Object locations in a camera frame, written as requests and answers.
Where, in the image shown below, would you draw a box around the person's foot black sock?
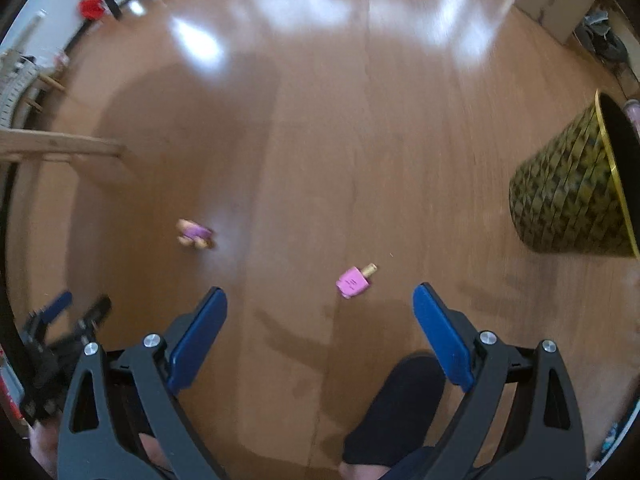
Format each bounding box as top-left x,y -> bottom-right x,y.
340,352 -> 447,480

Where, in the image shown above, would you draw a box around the grey shoes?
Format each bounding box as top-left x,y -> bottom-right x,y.
580,9 -> 629,62

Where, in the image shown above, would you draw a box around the purple crumpled wrapper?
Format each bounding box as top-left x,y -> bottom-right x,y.
176,218 -> 217,251

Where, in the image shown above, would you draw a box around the white ribbed rack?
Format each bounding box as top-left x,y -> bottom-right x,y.
0,52 -> 41,132

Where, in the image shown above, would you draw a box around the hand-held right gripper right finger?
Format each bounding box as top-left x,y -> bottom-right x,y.
411,282 -> 587,480

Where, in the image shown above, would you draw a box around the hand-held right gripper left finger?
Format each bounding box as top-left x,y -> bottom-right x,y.
56,286 -> 231,480

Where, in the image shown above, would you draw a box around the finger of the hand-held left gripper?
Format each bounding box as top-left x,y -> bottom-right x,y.
36,290 -> 74,327
74,294 -> 114,343

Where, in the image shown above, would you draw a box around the wooden beam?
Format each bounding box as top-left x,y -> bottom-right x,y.
0,129 -> 126,164

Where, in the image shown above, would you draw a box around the person's left hand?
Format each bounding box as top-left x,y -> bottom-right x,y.
29,420 -> 60,479

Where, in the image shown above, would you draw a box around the woven bin with gold rim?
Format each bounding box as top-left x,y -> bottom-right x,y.
509,89 -> 640,260

